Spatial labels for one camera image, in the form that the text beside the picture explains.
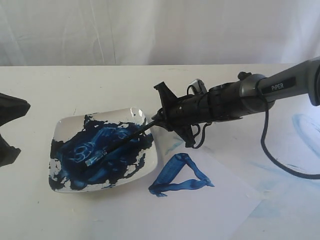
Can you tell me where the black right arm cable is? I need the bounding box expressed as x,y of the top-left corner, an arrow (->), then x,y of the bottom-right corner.
186,84 -> 320,180

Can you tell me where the white square paint plate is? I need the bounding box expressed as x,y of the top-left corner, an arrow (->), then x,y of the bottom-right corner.
48,107 -> 158,193

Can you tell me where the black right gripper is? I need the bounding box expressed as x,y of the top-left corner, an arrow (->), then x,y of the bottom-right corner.
153,82 -> 213,148

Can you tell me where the white paper sheet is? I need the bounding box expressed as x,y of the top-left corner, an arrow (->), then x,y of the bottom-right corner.
93,146 -> 261,240

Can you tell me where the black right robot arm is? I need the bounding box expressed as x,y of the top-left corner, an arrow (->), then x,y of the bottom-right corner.
152,57 -> 320,149

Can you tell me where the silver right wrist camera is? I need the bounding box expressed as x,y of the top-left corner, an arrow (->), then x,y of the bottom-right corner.
186,78 -> 207,95

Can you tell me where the white backdrop curtain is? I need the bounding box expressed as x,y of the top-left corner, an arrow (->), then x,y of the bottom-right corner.
0,0 -> 320,66

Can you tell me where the black paintbrush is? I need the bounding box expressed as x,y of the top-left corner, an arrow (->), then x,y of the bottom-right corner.
77,120 -> 157,171

